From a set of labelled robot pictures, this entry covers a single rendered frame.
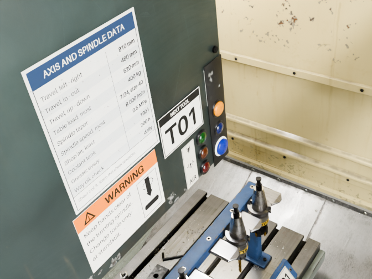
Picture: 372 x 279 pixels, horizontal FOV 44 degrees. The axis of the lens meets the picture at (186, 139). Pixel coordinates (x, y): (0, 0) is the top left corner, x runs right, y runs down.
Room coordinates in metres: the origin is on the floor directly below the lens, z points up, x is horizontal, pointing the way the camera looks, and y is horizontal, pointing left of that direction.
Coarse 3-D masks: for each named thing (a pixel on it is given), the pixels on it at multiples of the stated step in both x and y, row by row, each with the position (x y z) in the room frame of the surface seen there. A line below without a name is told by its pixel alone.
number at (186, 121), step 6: (192, 108) 0.57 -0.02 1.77; (198, 108) 0.58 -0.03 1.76; (180, 114) 0.55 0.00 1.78; (186, 114) 0.56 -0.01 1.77; (192, 114) 0.57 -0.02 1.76; (198, 114) 0.58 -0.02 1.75; (180, 120) 0.55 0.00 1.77; (186, 120) 0.56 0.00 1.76; (192, 120) 0.57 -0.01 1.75; (198, 120) 0.58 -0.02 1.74; (180, 126) 0.55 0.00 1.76; (186, 126) 0.56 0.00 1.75; (192, 126) 0.57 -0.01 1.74; (180, 132) 0.55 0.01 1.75; (186, 132) 0.56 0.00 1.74; (180, 138) 0.55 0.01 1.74
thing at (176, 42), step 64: (0, 0) 0.40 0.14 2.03; (64, 0) 0.45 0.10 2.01; (128, 0) 0.51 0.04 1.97; (192, 0) 0.60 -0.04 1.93; (0, 64) 0.39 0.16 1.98; (192, 64) 0.59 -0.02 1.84; (0, 128) 0.37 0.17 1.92; (0, 192) 0.35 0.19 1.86; (64, 192) 0.40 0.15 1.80; (0, 256) 0.33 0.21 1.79; (64, 256) 0.37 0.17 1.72
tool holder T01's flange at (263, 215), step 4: (248, 204) 0.87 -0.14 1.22; (268, 204) 0.86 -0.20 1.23; (248, 208) 0.85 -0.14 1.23; (268, 208) 0.85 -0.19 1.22; (248, 212) 0.86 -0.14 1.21; (252, 212) 0.84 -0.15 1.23; (256, 212) 0.84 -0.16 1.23; (260, 212) 0.83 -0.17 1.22; (264, 212) 0.83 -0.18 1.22; (268, 212) 0.85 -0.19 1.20; (256, 216) 0.83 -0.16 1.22; (260, 216) 0.83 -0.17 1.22; (264, 216) 0.83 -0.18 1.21
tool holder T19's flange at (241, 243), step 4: (248, 228) 0.79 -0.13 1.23; (228, 232) 0.78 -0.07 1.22; (248, 232) 0.77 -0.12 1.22; (228, 236) 0.77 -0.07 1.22; (248, 236) 0.76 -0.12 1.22; (228, 240) 0.76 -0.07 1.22; (232, 240) 0.76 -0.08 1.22; (236, 240) 0.75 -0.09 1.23; (240, 240) 0.75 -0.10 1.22; (244, 240) 0.75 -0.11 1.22; (248, 240) 0.77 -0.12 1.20; (232, 244) 0.75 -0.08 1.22; (236, 244) 0.75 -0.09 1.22; (240, 244) 0.75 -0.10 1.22; (244, 244) 0.75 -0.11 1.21; (240, 248) 0.75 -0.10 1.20
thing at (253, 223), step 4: (240, 212) 0.85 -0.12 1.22; (244, 212) 0.85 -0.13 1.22; (244, 216) 0.84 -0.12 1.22; (248, 216) 0.83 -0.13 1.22; (252, 216) 0.83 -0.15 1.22; (244, 220) 0.82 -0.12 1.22; (248, 220) 0.82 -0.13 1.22; (252, 220) 0.82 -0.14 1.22; (256, 220) 0.82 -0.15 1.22; (260, 220) 0.81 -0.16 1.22; (244, 224) 0.81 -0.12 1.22; (248, 224) 0.81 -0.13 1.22; (252, 224) 0.81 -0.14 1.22; (256, 224) 0.80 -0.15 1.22; (260, 224) 0.80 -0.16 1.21; (252, 228) 0.79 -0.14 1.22; (256, 228) 0.79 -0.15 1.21
